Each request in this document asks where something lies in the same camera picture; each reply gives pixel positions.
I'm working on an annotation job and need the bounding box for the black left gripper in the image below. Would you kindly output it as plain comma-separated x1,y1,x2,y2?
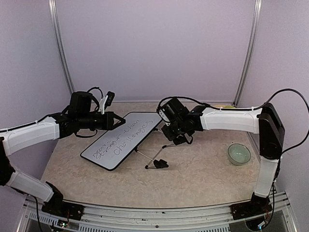
78,111,126,130

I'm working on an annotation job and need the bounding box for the white whiteboard with black frame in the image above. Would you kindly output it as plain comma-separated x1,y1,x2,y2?
80,112,162,171

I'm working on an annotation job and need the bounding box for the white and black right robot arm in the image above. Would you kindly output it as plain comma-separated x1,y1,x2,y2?
156,97,285,220

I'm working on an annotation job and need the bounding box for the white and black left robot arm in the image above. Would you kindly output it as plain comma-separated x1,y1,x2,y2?
0,90,125,215

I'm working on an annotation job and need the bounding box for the clear glass bowl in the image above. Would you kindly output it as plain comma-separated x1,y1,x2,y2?
227,144,251,166

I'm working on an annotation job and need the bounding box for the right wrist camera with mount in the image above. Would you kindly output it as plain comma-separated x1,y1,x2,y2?
158,109,170,123

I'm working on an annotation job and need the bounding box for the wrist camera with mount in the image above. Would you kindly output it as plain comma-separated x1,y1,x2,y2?
158,109,170,123
98,91,115,115

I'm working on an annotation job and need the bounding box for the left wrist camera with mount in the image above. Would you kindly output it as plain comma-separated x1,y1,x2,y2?
98,91,115,115

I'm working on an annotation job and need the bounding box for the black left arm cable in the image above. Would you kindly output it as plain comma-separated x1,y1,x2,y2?
86,87,104,107

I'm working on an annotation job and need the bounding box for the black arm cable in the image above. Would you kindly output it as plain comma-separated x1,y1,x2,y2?
86,87,104,107
156,88,309,155

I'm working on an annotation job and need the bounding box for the front aluminium rail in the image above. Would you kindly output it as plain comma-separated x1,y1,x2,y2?
18,205,296,232

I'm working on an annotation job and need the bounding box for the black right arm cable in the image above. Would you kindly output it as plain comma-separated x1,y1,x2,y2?
156,88,309,155

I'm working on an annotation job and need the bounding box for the left aluminium frame post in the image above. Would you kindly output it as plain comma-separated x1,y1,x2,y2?
48,0,75,94

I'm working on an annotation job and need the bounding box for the aluminium frame post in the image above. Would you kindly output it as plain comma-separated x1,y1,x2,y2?
233,0,263,106
48,0,75,94

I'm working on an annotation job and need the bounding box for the right aluminium frame post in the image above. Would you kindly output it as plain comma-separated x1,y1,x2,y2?
233,0,263,106

